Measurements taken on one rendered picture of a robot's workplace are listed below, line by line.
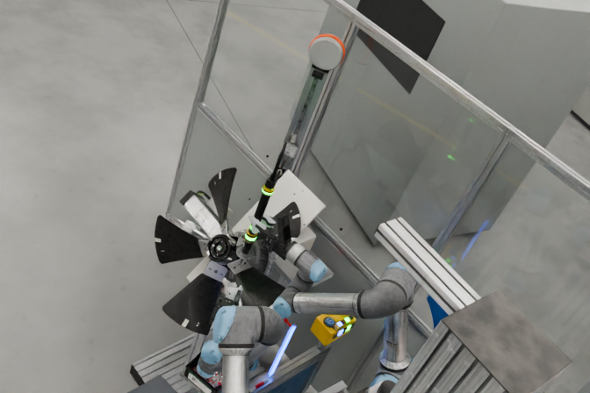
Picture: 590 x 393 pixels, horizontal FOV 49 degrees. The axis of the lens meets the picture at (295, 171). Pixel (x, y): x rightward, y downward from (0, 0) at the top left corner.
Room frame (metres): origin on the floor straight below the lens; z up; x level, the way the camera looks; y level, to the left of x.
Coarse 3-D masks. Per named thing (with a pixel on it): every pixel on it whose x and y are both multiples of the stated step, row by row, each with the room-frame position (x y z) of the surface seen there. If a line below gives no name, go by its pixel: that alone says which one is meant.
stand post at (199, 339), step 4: (196, 332) 2.05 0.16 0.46; (196, 336) 2.04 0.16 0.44; (200, 336) 2.03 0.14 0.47; (204, 336) 2.01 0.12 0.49; (196, 340) 2.04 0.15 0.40; (200, 340) 2.02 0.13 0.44; (204, 340) 2.02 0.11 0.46; (192, 344) 2.05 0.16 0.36; (196, 344) 2.03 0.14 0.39; (200, 344) 2.02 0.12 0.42; (192, 348) 2.04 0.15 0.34; (196, 348) 2.03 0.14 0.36; (200, 348) 2.01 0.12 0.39; (192, 352) 2.04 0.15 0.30; (196, 352) 2.02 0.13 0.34; (188, 356) 2.05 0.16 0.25; (192, 356) 2.03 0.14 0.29; (188, 360) 2.04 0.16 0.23; (184, 364) 2.05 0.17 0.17; (184, 368) 2.04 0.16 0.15
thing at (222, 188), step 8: (232, 168) 2.16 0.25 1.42; (216, 176) 2.20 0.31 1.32; (224, 176) 2.16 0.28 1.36; (232, 176) 2.13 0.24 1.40; (208, 184) 2.21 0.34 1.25; (224, 184) 2.13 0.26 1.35; (232, 184) 2.10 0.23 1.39; (216, 192) 2.15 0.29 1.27; (224, 192) 2.10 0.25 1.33; (216, 200) 2.13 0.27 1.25; (224, 200) 2.08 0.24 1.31; (216, 208) 2.12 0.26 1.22; (224, 208) 2.05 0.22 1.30; (224, 216) 2.02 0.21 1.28
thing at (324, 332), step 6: (318, 318) 1.87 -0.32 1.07; (324, 318) 1.88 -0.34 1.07; (336, 318) 1.91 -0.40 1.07; (342, 318) 1.92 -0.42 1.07; (354, 318) 1.94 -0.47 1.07; (318, 324) 1.86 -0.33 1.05; (324, 324) 1.85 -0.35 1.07; (336, 324) 1.88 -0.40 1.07; (342, 324) 1.89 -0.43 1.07; (348, 324) 1.90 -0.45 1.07; (312, 330) 1.87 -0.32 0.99; (318, 330) 1.85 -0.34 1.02; (324, 330) 1.84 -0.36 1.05; (330, 330) 1.83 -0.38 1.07; (336, 330) 1.85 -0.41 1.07; (318, 336) 1.84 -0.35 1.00; (324, 336) 1.83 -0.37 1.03; (330, 336) 1.82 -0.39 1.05; (324, 342) 1.82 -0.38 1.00; (330, 342) 1.84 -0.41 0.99
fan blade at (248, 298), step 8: (240, 272) 1.84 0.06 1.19; (248, 272) 1.86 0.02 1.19; (256, 272) 1.87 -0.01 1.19; (240, 280) 1.80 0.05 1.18; (248, 280) 1.82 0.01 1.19; (256, 280) 1.83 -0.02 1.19; (264, 280) 1.84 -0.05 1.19; (272, 280) 1.86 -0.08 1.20; (248, 288) 1.78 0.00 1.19; (256, 288) 1.79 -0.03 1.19; (264, 288) 1.80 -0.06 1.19; (272, 288) 1.82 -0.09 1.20; (280, 288) 1.83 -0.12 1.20; (248, 296) 1.75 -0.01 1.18; (256, 296) 1.76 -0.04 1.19; (264, 296) 1.77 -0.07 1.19; (272, 296) 1.78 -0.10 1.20; (248, 304) 1.71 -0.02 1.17; (256, 304) 1.72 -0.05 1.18; (264, 304) 1.73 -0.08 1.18
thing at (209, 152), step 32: (192, 128) 3.18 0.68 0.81; (192, 160) 3.14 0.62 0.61; (224, 160) 2.99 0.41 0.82; (256, 192) 2.81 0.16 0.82; (320, 256) 2.49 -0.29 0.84; (320, 288) 2.44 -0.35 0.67; (352, 288) 2.35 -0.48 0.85; (288, 320) 2.50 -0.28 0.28; (384, 320) 2.22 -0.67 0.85; (288, 352) 2.44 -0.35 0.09; (352, 352) 2.25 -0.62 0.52; (416, 352) 2.09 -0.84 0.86; (320, 384) 2.28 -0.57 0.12
